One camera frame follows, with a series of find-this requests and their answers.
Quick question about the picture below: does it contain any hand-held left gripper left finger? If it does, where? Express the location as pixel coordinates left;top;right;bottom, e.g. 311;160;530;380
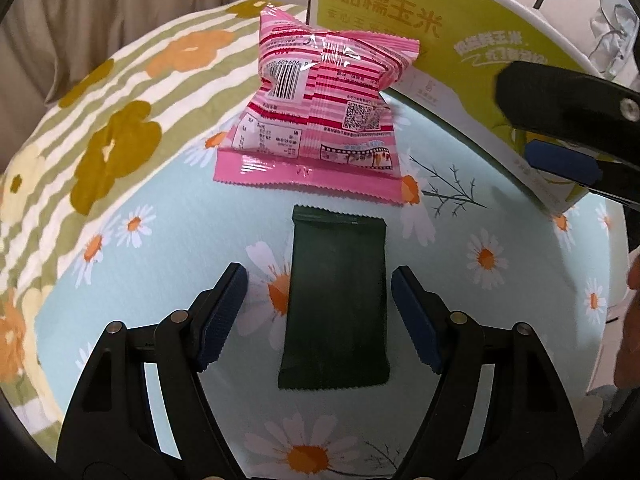
56;261;248;480

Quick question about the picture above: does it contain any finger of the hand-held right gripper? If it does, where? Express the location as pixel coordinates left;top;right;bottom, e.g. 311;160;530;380
494;60;640;148
524;138;640;207

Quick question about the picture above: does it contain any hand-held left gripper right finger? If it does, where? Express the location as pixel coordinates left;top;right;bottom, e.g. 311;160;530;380
391;265;586;480

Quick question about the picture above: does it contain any dark green snack packet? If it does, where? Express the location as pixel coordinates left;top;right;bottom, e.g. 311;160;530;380
277;205;391;391

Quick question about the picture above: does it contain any green cardboard box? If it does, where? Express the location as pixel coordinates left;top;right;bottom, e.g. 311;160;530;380
305;0;598;213

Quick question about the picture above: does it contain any pink snack packet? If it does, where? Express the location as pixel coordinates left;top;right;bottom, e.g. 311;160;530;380
214;4;423;207

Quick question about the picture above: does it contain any person's right hand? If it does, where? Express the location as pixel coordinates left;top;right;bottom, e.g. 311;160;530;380
614;255;640;411

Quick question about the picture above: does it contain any clear plastic object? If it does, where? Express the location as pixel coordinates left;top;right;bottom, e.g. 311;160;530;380
590;0;638;78

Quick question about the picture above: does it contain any daisy print tablecloth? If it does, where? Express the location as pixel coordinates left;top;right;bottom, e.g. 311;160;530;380
30;95;631;480

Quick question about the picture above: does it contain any striped floral blanket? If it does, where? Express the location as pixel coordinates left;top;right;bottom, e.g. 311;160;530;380
0;0;311;436

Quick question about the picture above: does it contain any beige curtain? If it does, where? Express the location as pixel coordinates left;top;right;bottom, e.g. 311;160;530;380
0;0;273;106

